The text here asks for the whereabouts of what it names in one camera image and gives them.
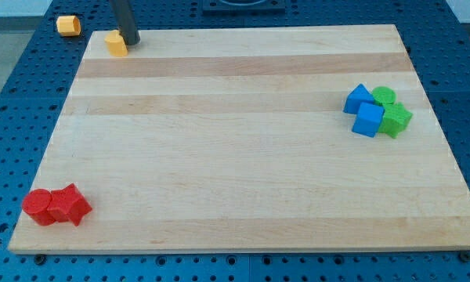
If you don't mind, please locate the red star block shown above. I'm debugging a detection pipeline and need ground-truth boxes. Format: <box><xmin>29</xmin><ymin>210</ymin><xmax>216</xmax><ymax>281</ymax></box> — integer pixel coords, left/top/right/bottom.
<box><xmin>47</xmin><ymin>183</ymin><xmax>92</xmax><ymax>226</ymax></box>

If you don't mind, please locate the red cylinder block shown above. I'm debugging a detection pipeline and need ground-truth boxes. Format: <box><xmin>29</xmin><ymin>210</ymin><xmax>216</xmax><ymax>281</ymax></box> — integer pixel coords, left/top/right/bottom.
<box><xmin>21</xmin><ymin>189</ymin><xmax>56</xmax><ymax>226</ymax></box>

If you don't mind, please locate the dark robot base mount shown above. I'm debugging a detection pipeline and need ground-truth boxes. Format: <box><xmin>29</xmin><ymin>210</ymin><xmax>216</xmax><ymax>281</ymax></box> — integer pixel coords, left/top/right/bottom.
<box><xmin>201</xmin><ymin>0</ymin><xmax>286</xmax><ymax>14</ymax></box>

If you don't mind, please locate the green cylinder block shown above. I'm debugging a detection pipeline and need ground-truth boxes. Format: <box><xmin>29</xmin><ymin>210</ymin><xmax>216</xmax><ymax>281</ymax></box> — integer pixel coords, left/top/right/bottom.
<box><xmin>371</xmin><ymin>86</ymin><xmax>396</xmax><ymax>106</ymax></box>

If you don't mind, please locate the yellow hexagon block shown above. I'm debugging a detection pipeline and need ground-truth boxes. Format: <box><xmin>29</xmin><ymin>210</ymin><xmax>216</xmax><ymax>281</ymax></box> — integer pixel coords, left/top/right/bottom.
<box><xmin>56</xmin><ymin>16</ymin><xmax>81</xmax><ymax>37</ymax></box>

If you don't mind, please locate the blue cube block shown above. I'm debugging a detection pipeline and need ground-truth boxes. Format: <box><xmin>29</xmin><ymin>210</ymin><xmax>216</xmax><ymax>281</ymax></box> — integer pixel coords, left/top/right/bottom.
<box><xmin>352</xmin><ymin>103</ymin><xmax>385</xmax><ymax>138</ymax></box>

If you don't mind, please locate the green star block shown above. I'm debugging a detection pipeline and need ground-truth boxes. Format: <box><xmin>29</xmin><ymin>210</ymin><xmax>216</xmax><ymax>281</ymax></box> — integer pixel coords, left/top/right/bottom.
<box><xmin>378</xmin><ymin>103</ymin><xmax>413</xmax><ymax>139</ymax></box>

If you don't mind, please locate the blue triangle block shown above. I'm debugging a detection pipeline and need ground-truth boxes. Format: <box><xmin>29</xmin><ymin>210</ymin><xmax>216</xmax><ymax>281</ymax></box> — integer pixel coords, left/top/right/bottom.
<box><xmin>343</xmin><ymin>84</ymin><xmax>374</xmax><ymax>114</ymax></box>

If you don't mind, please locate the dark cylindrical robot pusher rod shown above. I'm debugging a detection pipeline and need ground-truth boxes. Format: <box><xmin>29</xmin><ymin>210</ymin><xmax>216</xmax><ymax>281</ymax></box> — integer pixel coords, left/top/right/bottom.
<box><xmin>109</xmin><ymin>0</ymin><xmax>140</xmax><ymax>45</ymax></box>

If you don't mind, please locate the yellow heart block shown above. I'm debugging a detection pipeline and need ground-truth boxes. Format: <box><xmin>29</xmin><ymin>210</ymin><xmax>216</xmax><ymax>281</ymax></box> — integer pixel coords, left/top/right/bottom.
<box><xmin>104</xmin><ymin>30</ymin><xmax>128</xmax><ymax>57</ymax></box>

